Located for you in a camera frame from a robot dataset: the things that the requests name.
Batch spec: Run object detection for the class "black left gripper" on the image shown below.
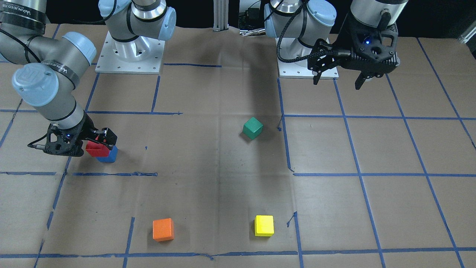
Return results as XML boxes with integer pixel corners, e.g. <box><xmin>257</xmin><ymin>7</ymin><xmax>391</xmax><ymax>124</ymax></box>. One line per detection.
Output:
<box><xmin>307</xmin><ymin>15</ymin><xmax>400</xmax><ymax>90</ymax></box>

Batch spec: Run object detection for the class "green wooden block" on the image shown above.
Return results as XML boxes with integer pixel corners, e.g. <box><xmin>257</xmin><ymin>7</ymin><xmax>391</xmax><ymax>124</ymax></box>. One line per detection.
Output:
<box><xmin>242</xmin><ymin>117</ymin><xmax>264</xmax><ymax>140</ymax></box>

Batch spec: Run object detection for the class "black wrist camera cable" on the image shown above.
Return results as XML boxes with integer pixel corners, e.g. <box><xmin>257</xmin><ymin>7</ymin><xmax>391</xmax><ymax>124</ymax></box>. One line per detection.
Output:
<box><xmin>276</xmin><ymin>0</ymin><xmax>352</xmax><ymax>63</ymax></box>

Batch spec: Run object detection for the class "orange wooden block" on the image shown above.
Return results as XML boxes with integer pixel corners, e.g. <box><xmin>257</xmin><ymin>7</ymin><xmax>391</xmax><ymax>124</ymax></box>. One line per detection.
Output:
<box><xmin>152</xmin><ymin>218</ymin><xmax>175</xmax><ymax>242</ymax></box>

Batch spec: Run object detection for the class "yellow wooden block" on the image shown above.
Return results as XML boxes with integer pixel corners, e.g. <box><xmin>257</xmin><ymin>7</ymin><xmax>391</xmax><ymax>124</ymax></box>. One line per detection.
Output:
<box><xmin>254</xmin><ymin>215</ymin><xmax>275</xmax><ymax>237</ymax></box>

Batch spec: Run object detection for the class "aluminium frame post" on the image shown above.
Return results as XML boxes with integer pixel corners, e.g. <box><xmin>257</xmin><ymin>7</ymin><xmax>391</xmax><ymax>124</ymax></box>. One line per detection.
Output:
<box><xmin>213</xmin><ymin>0</ymin><xmax>229</xmax><ymax>32</ymax></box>

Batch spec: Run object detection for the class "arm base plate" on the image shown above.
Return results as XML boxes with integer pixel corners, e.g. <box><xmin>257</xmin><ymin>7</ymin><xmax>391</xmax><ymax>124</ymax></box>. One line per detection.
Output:
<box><xmin>277</xmin><ymin>35</ymin><xmax>339</xmax><ymax>79</ymax></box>
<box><xmin>95</xmin><ymin>33</ymin><xmax>165</xmax><ymax>74</ymax></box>

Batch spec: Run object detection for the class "brown paper table cover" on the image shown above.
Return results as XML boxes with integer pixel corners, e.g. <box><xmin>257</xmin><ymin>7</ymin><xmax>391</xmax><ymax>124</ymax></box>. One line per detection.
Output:
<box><xmin>0</xmin><ymin>28</ymin><xmax>476</xmax><ymax>268</ymax></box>

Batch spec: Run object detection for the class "red wooden block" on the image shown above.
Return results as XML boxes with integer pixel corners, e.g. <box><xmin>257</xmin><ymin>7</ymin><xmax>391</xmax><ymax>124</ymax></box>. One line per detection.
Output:
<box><xmin>86</xmin><ymin>141</ymin><xmax>110</xmax><ymax>157</ymax></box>

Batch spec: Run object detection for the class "blue wooden block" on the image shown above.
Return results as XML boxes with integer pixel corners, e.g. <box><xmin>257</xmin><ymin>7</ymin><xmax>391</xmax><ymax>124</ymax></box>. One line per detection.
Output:
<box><xmin>96</xmin><ymin>146</ymin><xmax>118</xmax><ymax>163</ymax></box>

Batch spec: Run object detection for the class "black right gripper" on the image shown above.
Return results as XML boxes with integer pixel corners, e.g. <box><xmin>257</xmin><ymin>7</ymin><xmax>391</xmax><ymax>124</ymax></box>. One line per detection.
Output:
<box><xmin>43</xmin><ymin>112</ymin><xmax>118</xmax><ymax>157</ymax></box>

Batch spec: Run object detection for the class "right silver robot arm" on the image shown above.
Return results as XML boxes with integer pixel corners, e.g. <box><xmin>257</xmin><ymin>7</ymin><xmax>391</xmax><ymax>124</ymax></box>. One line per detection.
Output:
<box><xmin>1</xmin><ymin>0</ymin><xmax>177</xmax><ymax>162</ymax></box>

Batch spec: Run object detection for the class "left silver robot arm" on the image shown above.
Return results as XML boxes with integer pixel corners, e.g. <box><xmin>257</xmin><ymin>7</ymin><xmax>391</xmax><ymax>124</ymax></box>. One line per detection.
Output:
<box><xmin>264</xmin><ymin>0</ymin><xmax>408</xmax><ymax>90</ymax></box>

